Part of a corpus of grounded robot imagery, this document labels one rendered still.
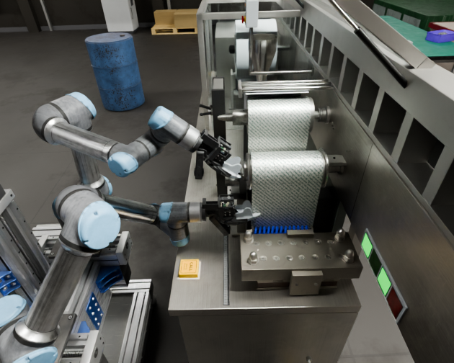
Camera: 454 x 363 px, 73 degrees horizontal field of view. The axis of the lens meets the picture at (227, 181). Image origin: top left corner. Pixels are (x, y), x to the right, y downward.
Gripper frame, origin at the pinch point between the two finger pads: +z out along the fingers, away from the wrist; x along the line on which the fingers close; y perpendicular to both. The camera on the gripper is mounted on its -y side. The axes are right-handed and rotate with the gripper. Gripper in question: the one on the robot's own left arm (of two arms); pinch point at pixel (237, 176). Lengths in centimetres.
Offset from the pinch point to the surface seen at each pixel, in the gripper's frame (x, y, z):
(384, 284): -41, 19, 31
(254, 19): 53, 37, -19
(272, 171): -4.1, 10.8, 6.0
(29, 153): 226, -248, -103
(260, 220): -4.9, -7.8, 17.3
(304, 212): -5.0, 5.1, 27.3
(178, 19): 835, -151, -39
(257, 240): -11.7, -11.5, 18.3
